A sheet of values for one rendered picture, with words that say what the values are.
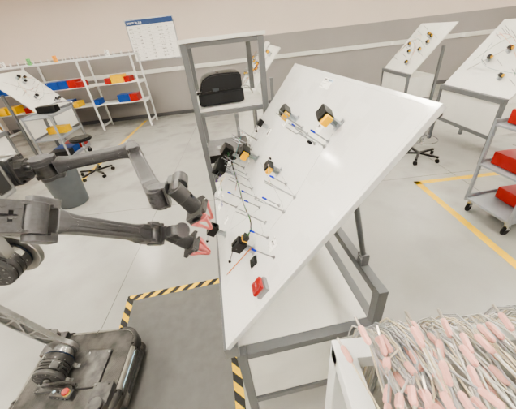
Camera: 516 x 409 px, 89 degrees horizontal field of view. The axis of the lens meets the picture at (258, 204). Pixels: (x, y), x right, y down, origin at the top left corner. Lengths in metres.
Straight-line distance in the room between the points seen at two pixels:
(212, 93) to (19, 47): 8.56
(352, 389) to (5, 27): 10.20
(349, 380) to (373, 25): 8.92
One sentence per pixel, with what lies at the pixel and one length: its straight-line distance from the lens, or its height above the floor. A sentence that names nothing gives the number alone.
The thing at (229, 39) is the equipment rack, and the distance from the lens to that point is 1.79.
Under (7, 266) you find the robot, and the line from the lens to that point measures 1.48.
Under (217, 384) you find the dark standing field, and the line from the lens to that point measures 2.05.
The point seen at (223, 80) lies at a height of 1.61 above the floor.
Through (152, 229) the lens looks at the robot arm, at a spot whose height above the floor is 1.29.
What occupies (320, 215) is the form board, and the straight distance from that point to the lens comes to 0.85.
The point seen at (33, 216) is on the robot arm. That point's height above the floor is 1.55.
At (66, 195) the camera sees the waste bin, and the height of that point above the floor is 0.23.
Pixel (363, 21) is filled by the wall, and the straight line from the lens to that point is 9.00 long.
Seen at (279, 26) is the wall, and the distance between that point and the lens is 8.43.
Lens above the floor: 1.84
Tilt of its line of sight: 33 degrees down
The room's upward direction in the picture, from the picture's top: 7 degrees counter-clockwise
